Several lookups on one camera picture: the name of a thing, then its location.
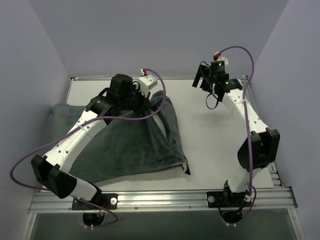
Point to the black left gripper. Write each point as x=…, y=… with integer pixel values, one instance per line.
x=139, y=99

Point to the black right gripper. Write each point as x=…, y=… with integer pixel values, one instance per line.
x=205, y=83

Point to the dark green pillowcase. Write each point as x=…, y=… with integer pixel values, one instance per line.
x=125, y=148

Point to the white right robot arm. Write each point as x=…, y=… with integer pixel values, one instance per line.
x=260, y=146

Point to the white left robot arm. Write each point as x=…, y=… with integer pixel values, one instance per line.
x=52, y=169

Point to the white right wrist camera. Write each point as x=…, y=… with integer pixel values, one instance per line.
x=218, y=57

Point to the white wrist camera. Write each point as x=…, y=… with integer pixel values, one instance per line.
x=146, y=84
x=218, y=57

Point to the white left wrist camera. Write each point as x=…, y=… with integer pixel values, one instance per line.
x=146, y=84

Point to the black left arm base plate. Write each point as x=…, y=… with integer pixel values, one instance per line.
x=107, y=201

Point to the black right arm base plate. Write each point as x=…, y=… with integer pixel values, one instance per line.
x=226, y=199

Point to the aluminium right side rail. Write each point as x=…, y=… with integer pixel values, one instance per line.
x=272, y=166

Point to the aluminium front frame rail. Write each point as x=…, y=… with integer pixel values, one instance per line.
x=162, y=201

